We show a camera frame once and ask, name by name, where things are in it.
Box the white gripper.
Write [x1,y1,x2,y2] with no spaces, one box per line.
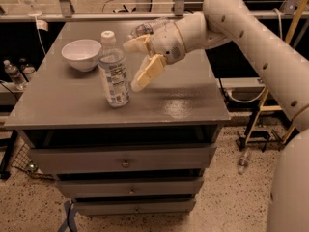
[123,22,186,92]

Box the blue labelled plastic bottle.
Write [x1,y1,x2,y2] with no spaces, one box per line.
[98,31,129,107]

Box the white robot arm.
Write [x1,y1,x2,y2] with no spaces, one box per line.
[124,0,309,232]

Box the clear plastic bottle lying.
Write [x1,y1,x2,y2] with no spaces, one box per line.
[130,17,170,38]

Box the dark bottle on left shelf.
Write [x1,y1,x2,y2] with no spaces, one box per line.
[19,58,36,81]

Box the water bottle on left shelf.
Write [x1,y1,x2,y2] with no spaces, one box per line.
[3,60,27,91]

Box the plastic bottle on floor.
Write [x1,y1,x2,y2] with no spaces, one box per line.
[238,149,251,175]

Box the white ceramic bowl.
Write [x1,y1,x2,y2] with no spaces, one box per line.
[61,39,101,72]

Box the grey drawer cabinet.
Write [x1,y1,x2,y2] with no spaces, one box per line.
[5,21,230,205]

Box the yellow metal stand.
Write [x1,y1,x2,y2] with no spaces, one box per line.
[237,0,309,152]

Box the middle drawer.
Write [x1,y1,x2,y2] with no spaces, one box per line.
[56,177,203,198]

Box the drawer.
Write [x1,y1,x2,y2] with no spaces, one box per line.
[29,144,216,174]
[74,198,196,217]
[56,177,203,198]

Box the top drawer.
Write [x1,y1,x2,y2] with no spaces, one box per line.
[29,144,216,174]

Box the bottom drawer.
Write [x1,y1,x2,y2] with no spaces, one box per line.
[74,198,196,217]

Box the white cable right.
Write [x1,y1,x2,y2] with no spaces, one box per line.
[226,8,284,104]

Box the wire mesh basket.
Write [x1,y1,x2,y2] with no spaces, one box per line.
[11,143,54,181]

